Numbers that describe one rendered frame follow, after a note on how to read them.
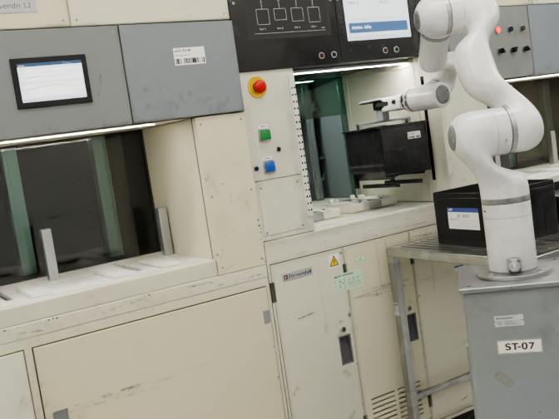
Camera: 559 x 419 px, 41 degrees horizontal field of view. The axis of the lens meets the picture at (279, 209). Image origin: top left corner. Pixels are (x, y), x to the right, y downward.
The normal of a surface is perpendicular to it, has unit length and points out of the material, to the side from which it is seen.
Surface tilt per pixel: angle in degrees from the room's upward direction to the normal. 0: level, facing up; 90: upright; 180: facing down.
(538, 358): 90
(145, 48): 90
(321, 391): 90
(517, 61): 90
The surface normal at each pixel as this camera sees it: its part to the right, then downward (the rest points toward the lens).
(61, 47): 0.51, 0.01
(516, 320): -0.23, 0.13
